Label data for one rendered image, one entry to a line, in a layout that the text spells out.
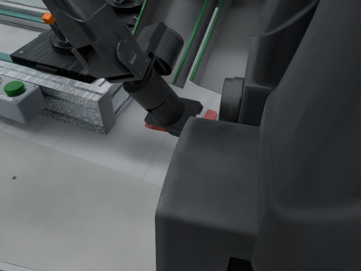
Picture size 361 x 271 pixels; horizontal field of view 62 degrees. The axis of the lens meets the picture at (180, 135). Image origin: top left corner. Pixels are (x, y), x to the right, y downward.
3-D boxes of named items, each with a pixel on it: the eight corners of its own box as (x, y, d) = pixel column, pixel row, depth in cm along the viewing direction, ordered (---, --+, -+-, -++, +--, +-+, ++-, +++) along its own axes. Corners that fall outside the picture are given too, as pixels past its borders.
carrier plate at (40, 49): (94, 84, 67) (92, 76, 66) (12, 62, 74) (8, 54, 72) (143, 36, 83) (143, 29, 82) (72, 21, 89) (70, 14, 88)
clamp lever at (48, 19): (65, 43, 71) (48, 19, 64) (58, 42, 71) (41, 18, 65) (72, 32, 72) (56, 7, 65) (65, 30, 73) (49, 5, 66)
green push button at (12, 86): (17, 100, 63) (13, 93, 62) (2, 96, 64) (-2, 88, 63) (30, 90, 66) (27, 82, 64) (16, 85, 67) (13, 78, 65)
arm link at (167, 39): (80, 62, 45) (113, 54, 39) (113, 5, 48) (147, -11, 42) (136, 105, 52) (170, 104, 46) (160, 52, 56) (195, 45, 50)
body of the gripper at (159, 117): (164, 97, 59) (143, 75, 54) (206, 107, 53) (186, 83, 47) (148, 125, 58) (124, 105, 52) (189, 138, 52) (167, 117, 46)
